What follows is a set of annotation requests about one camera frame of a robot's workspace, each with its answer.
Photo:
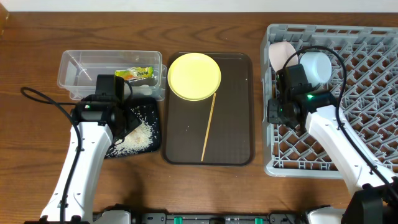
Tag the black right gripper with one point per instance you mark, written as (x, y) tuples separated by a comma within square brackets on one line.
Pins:
[(280, 113)]

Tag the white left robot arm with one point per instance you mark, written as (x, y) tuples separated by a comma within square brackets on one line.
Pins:
[(73, 198)]

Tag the dark brown serving tray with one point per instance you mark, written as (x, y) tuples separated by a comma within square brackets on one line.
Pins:
[(231, 138)]

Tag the clear plastic bin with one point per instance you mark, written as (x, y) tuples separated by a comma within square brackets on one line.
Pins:
[(79, 69)]

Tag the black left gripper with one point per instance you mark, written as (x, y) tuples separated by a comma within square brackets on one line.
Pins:
[(123, 125)]

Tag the pink bowl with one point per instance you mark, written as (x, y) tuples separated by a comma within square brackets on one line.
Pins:
[(279, 53)]

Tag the green snack wrapper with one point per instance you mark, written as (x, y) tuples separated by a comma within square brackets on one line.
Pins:
[(135, 73)]

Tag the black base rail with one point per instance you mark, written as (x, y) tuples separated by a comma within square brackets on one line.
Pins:
[(164, 217)]

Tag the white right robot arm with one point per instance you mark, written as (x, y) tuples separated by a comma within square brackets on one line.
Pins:
[(373, 187)]

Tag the light blue bowl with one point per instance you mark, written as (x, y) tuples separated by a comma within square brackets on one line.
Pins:
[(317, 66)]

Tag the white tissue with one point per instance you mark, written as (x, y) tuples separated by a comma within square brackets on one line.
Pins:
[(137, 91)]

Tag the grey dishwasher rack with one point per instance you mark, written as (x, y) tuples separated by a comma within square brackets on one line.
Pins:
[(364, 66)]

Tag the black waste tray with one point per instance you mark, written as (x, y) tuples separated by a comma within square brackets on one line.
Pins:
[(108, 113)]

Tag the rice pile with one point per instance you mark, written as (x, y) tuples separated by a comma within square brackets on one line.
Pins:
[(143, 139)]

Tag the yellow plate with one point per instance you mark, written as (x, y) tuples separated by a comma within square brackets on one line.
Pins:
[(194, 76)]

